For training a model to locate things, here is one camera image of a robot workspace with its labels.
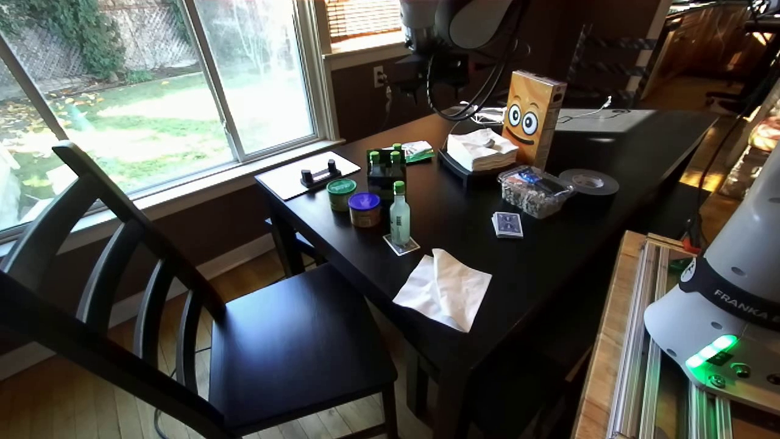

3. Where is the black wire rack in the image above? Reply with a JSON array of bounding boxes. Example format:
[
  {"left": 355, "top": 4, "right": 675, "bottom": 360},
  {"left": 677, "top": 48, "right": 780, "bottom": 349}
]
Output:
[{"left": 564, "top": 21, "right": 654, "bottom": 107}]

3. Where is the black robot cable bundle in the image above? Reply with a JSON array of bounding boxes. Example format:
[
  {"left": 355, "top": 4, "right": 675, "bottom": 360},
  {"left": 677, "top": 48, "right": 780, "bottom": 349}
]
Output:
[{"left": 425, "top": 33, "right": 525, "bottom": 127}]

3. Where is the blue playing card deck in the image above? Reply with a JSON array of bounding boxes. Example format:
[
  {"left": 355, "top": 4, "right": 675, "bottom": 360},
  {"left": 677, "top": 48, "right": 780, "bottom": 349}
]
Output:
[{"left": 489, "top": 209, "right": 527, "bottom": 241}]

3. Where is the black notebook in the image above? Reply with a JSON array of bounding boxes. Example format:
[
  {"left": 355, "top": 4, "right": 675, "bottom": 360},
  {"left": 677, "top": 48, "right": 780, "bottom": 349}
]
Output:
[{"left": 437, "top": 146, "right": 492, "bottom": 185}]

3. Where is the white square coaster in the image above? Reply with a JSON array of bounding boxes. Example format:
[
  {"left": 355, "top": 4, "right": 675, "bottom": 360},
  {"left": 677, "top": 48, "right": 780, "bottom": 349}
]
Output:
[{"left": 380, "top": 232, "right": 421, "bottom": 259}]

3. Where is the brown smiley face box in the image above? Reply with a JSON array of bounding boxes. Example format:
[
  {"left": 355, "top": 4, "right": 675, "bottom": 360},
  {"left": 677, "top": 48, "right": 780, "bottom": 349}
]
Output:
[{"left": 499, "top": 68, "right": 571, "bottom": 170}]

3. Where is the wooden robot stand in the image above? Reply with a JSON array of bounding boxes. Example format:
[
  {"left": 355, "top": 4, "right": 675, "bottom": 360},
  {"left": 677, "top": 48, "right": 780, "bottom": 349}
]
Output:
[{"left": 571, "top": 229, "right": 780, "bottom": 439}]

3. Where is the white sheet of paper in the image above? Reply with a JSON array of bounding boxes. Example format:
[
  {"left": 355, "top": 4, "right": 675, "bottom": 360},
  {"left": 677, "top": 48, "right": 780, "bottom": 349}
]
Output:
[{"left": 554, "top": 105, "right": 659, "bottom": 136}]

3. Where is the small black dumbbell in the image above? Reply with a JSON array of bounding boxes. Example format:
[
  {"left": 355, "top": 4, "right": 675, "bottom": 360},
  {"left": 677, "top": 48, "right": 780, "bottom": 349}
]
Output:
[{"left": 297, "top": 158, "right": 343, "bottom": 191}]

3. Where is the white window frame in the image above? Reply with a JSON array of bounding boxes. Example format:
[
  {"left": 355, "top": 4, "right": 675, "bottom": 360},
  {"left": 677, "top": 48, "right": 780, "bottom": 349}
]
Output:
[{"left": 0, "top": 0, "right": 346, "bottom": 246}]

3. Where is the clear plastic food container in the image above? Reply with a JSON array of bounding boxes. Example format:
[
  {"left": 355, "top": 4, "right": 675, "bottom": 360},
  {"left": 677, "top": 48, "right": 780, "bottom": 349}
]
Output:
[{"left": 494, "top": 164, "right": 575, "bottom": 221}]

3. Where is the bamboo window blind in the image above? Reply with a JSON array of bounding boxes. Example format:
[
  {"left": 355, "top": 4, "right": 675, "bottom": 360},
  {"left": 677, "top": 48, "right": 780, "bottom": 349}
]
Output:
[{"left": 322, "top": 0, "right": 409, "bottom": 44}]

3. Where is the green-lidded jar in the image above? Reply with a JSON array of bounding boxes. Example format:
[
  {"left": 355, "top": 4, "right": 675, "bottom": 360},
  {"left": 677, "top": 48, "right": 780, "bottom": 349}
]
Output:
[{"left": 326, "top": 175, "right": 360, "bottom": 216}]

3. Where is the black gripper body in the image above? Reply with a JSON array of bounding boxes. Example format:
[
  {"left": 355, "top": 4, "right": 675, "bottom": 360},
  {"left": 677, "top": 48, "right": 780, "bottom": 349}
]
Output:
[{"left": 408, "top": 48, "right": 468, "bottom": 93}]

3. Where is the white flat board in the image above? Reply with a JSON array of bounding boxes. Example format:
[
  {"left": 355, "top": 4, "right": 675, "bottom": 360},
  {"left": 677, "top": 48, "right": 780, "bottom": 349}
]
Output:
[{"left": 254, "top": 149, "right": 364, "bottom": 203}]

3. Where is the purple-lidded jar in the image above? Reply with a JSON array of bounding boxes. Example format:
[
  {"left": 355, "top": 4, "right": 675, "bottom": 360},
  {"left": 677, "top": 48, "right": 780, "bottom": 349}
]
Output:
[{"left": 346, "top": 191, "right": 385, "bottom": 232}]

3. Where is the black wooden chair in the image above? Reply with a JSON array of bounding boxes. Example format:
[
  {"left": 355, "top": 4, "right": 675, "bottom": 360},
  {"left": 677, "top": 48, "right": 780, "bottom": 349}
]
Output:
[{"left": 0, "top": 142, "right": 399, "bottom": 439}]

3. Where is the grey round disc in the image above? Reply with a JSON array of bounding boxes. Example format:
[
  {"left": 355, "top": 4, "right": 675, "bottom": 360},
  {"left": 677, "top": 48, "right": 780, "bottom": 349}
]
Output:
[{"left": 555, "top": 165, "right": 622, "bottom": 199}]

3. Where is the white paper napkin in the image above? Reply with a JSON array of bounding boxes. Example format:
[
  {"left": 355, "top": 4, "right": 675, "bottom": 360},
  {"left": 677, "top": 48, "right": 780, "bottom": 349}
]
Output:
[{"left": 391, "top": 246, "right": 494, "bottom": 337}]

